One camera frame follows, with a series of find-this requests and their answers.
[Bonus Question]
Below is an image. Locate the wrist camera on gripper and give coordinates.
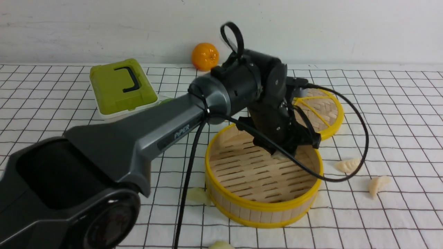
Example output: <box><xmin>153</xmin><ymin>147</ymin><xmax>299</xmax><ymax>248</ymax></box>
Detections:
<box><xmin>285</xmin><ymin>77</ymin><xmax>309</xmax><ymax>101</ymax></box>

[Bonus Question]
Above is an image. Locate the white dumpling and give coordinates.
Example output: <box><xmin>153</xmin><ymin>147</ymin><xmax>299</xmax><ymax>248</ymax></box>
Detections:
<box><xmin>368</xmin><ymin>176</ymin><xmax>392</xmax><ymax>199</ymax></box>
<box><xmin>334</xmin><ymin>158</ymin><xmax>361</xmax><ymax>174</ymax></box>
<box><xmin>271</xmin><ymin>150</ymin><xmax>288</xmax><ymax>160</ymax></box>

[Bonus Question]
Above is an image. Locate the green lid white box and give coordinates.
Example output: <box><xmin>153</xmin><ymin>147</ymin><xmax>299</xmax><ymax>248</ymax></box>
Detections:
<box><xmin>90</xmin><ymin>58</ymin><xmax>160</xmax><ymax>121</ymax></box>

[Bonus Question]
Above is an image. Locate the black cable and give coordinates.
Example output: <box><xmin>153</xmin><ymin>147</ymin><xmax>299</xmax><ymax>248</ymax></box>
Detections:
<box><xmin>173</xmin><ymin>82</ymin><xmax>369</xmax><ymax>249</ymax></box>

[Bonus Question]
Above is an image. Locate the orange fruit toy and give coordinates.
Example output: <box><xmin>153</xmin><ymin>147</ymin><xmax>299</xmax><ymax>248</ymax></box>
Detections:
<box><xmin>191</xmin><ymin>43</ymin><xmax>219</xmax><ymax>72</ymax></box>

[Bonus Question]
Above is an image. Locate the greenish dumpling bottom edge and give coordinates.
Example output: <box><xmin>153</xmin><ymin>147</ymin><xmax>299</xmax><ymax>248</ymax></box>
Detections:
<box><xmin>208</xmin><ymin>241</ymin><xmax>235</xmax><ymax>249</ymax></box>

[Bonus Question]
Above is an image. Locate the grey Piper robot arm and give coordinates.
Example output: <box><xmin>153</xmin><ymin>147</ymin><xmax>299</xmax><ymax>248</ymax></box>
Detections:
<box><xmin>0</xmin><ymin>49</ymin><xmax>321</xmax><ymax>249</ymax></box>

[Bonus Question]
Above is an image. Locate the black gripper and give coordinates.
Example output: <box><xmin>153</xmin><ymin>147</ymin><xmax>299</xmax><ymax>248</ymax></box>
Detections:
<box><xmin>238</xmin><ymin>101</ymin><xmax>322</xmax><ymax>157</ymax></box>

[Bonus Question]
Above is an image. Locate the woven bamboo steamer lid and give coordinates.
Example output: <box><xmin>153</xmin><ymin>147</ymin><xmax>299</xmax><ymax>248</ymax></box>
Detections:
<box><xmin>292</xmin><ymin>89</ymin><xmax>344</xmax><ymax>141</ymax></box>

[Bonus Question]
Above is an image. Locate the bamboo steamer tray yellow rim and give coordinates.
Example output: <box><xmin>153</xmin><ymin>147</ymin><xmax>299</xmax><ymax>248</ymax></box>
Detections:
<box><xmin>205</xmin><ymin>125</ymin><xmax>322</xmax><ymax>229</ymax></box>

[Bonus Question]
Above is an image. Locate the black strap loop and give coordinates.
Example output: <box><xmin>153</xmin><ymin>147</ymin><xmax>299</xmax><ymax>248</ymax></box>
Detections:
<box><xmin>220</xmin><ymin>22</ymin><xmax>245</xmax><ymax>59</ymax></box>

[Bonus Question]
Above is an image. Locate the green watermelon ball toy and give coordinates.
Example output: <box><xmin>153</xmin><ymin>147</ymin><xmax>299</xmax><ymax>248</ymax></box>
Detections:
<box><xmin>160</xmin><ymin>98</ymin><xmax>175</xmax><ymax>104</ymax></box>

